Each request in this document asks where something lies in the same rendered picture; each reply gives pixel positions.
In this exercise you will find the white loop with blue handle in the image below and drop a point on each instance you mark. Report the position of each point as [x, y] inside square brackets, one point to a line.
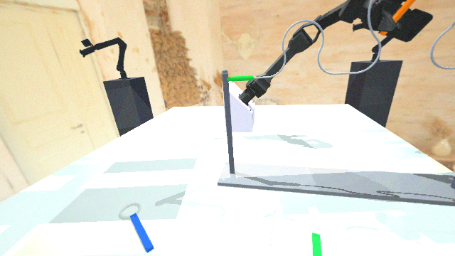
[139, 227]

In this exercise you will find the orange handle with grey tip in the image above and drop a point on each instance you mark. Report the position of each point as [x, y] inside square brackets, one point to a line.
[401, 11]

